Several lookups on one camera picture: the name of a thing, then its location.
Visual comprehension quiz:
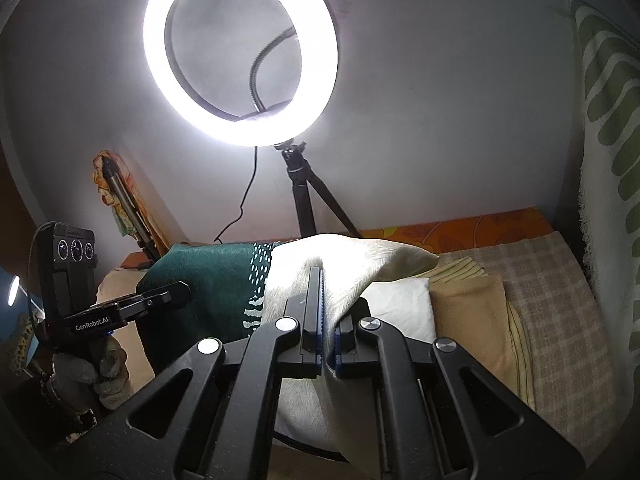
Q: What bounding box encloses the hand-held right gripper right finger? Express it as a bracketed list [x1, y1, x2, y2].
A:
[335, 314, 587, 480]

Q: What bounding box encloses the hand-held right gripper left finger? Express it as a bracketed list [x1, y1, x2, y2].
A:
[92, 266, 326, 480]

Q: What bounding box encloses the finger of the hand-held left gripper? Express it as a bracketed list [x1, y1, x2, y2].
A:
[129, 281, 192, 318]

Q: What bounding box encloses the green and white printed t-shirt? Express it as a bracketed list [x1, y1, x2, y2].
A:
[135, 234, 441, 466]

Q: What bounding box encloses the person's left hand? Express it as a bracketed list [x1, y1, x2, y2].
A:
[50, 335, 131, 415]

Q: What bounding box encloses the small white garment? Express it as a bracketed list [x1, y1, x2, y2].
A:
[360, 277, 433, 346]

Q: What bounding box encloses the leopard print cloth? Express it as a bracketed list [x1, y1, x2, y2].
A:
[10, 317, 38, 376]

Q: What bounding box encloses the folded tripod with colourful scarf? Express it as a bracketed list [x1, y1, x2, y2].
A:
[91, 150, 171, 261]

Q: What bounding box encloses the beige blanket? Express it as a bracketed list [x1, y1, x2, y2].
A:
[97, 256, 538, 411]

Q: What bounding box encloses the grey checked blanket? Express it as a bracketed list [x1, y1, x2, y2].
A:
[440, 230, 618, 461]

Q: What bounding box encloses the black gooseneck phone holder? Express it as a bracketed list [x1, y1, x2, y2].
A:
[235, 30, 301, 123]

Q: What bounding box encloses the green striped white pillow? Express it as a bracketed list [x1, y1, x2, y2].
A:
[570, 0, 640, 426]

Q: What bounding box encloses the black ring light tripod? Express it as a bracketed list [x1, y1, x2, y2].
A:
[272, 140, 363, 238]

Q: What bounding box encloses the black power cable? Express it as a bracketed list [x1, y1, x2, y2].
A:
[214, 145, 260, 243]

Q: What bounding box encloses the white ring light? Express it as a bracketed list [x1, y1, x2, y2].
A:
[143, 0, 339, 148]

